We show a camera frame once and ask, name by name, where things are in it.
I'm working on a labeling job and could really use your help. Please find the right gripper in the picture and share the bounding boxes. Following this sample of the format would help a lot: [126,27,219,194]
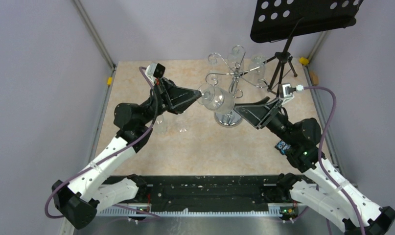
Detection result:
[231,96,297,146]

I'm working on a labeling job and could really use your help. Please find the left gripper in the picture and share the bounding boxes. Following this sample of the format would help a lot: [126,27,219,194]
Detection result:
[139,76,202,125]

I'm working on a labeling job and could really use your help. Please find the removed wine glass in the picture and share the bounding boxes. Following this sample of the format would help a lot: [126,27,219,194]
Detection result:
[153,115,168,135]
[174,113,189,133]

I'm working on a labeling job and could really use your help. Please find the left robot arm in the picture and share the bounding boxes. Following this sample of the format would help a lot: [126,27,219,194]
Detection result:
[52,77,202,229]

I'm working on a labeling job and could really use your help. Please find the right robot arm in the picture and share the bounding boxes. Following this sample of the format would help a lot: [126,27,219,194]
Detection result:
[234,98,395,235]

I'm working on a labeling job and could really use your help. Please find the yellow corner clip right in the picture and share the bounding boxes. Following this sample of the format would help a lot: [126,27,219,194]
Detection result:
[299,57,309,66]

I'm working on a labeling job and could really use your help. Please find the yellow corner clip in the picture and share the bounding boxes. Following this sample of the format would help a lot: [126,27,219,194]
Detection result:
[107,77,113,86]
[299,57,309,66]

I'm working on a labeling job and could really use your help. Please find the yellow corner clip left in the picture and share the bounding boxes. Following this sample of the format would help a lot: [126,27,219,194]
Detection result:
[107,77,113,86]

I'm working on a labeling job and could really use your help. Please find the black music stand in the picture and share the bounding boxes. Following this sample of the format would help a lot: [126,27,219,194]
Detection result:
[250,0,362,92]

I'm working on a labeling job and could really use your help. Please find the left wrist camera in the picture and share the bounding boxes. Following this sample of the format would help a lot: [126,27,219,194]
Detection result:
[145,62,166,85]

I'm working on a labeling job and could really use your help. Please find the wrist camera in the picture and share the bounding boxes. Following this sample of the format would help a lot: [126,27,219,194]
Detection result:
[145,62,166,85]
[277,83,297,105]

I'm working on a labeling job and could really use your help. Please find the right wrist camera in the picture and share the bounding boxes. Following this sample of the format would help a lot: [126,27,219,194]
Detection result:
[277,83,297,105]

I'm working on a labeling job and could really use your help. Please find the brown wall clip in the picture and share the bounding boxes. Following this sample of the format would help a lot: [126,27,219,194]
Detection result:
[309,71,319,86]

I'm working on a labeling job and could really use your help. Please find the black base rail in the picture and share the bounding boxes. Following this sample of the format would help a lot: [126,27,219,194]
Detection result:
[132,175,310,215]

